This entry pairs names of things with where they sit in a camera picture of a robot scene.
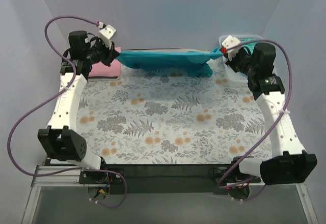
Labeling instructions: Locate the teal blue t shirt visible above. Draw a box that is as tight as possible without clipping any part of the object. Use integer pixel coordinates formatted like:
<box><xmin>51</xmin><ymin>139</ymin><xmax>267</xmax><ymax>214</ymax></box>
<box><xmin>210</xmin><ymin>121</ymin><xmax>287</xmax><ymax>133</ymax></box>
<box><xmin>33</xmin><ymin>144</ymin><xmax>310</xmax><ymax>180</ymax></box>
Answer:
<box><xmin>117</xmin><ymin>49</ymin><xmax>223</xmax><ymax>77</ymax></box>

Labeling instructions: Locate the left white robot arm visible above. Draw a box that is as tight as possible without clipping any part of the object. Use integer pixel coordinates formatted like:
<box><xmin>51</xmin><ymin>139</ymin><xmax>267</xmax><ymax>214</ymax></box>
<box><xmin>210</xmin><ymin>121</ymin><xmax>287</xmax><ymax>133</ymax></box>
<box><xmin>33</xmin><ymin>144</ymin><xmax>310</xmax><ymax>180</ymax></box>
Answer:
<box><xmin>37</xmin><ymin>26</ymin><xmax>119</xmax><ymax>183</ymax></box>

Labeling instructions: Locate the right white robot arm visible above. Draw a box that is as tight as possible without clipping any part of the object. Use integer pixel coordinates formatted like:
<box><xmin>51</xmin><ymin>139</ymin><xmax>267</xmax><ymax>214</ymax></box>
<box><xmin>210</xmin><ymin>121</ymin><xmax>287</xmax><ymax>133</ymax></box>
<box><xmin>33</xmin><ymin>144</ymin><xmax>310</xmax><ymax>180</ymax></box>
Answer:
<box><xmin>224</xmin><ymin>42</ymin><xmax>317</xmax><ymax>185</ymax></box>

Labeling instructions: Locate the white plastic basket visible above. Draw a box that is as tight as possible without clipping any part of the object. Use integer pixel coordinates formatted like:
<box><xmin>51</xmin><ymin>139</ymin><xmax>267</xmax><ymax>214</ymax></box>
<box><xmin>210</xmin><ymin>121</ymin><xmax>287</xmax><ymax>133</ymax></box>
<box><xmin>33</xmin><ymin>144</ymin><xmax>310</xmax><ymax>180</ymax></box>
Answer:
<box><xmin>222</xmin><ymin>34</ymin><xmax>262</xmax><ymax>87</ymax></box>

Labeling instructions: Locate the pink folded t shirt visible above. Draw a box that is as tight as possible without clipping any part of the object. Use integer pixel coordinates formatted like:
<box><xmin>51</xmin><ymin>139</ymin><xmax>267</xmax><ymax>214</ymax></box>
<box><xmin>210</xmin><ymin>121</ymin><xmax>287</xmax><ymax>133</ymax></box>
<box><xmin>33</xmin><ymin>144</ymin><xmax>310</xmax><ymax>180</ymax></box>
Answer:
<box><xmin>89</xmin><ymin>48</ymin><xmax>122</xmax><ymax>78</ymax></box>

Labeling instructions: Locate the light green t shirt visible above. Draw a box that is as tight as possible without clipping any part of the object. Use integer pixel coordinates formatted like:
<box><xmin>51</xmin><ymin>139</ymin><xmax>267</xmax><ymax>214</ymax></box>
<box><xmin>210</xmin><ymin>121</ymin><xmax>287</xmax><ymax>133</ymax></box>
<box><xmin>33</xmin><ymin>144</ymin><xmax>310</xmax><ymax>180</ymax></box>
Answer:
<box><xmin>239</xmin><ymin>37</ymin><xmax>259</xmax><ymax>56</ymax></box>

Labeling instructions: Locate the floral table mat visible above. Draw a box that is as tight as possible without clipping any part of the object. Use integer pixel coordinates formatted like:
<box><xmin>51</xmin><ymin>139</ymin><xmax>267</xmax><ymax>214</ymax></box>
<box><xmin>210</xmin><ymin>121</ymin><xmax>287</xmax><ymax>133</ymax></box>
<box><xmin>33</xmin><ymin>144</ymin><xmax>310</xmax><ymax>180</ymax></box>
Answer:
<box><xmin>76</xmin><ymin>59</ymin><xmax>271</xmax><ymax>164</ymax></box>

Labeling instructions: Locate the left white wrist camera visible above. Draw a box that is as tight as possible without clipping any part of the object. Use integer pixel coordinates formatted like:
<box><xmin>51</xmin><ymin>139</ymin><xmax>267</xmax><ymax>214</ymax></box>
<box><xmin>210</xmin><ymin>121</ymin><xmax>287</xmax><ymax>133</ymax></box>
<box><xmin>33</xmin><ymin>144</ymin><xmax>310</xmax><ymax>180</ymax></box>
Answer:
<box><xmin>97</xmin><ymin>22</ymin><xmax>116</xmax><ymax>48</ymax></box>

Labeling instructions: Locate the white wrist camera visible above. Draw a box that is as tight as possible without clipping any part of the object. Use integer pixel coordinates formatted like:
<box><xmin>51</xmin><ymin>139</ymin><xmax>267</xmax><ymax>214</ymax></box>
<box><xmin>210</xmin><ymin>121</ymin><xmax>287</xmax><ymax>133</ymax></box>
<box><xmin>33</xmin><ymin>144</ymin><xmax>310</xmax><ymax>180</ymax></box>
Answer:
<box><xmin>220</xmin><ymin>35</ymin><xmax>241</xmax><ymax>61</ymax></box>
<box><xmin>97</xmin><ymin>22</ymin><xmax>116</xmax><ymax>48</ymax></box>

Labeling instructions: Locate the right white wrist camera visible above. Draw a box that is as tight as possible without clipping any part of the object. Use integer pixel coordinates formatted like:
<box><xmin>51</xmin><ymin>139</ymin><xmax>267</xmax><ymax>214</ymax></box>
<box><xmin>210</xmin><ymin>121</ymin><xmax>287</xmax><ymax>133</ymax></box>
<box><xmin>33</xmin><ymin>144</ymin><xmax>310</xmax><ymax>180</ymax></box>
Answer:
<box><xmin>220</xmin><ymin>35</ymin><xmax>241</xmax><ymax>61</ymax></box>

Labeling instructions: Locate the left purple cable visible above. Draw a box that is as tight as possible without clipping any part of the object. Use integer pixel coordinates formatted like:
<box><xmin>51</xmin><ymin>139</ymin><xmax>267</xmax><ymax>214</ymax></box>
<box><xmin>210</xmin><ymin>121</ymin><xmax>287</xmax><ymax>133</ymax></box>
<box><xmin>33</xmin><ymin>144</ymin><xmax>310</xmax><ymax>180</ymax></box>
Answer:
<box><xmin>7</xmin><ymin>16</ymin><xmax>128</xmax><ymax>208</ymax></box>

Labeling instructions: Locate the aluminium frame rail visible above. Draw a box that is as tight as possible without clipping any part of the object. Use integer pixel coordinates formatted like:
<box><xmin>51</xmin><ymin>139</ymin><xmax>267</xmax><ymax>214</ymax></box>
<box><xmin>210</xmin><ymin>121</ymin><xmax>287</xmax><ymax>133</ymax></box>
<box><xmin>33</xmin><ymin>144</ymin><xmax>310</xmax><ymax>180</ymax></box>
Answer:
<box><xmin>31</xmin><ymin>164</ymin><xmax>306</xmax><ymax>187</ymax></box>

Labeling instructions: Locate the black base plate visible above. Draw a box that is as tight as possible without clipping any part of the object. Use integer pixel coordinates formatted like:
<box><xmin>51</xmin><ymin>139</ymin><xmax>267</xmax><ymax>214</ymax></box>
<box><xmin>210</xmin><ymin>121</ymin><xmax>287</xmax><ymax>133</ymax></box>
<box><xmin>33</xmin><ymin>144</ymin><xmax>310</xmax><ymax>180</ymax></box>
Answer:
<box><xmin>78</xmin><ymin>164</ymin><xmax>250</xmax><ymax>194</ymax></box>

